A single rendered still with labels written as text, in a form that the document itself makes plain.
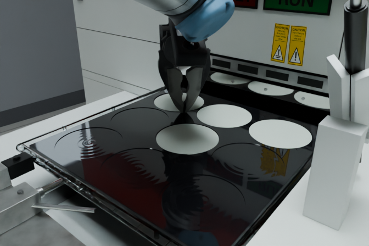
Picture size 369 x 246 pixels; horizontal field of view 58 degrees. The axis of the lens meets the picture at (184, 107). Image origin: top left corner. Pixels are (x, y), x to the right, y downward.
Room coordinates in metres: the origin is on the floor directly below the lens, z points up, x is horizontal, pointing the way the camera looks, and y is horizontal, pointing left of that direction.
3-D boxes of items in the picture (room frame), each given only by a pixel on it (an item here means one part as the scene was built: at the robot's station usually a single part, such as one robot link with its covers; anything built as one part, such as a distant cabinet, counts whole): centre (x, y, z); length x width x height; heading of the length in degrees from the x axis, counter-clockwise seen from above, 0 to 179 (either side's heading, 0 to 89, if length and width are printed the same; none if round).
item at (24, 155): (0.40, 0.23, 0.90); 0.04 x 0.02 x 0.03; 141
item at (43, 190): (0.35, 0.17, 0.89); 0.05 x 0.01 x 0.01; 141
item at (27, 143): (0.58, 0.14, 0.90); 0.37 x 0.01 x 0.01; 141
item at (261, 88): (0.64, -0.13, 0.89); 0.44 x 0.02 x 0.10; 51
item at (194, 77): (0.58, -0.01, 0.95); 0.06 x 0.03 x 0.09; 10
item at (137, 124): (0.47, 0.00, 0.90); 0.34 x 0.34 x 0.01; 51
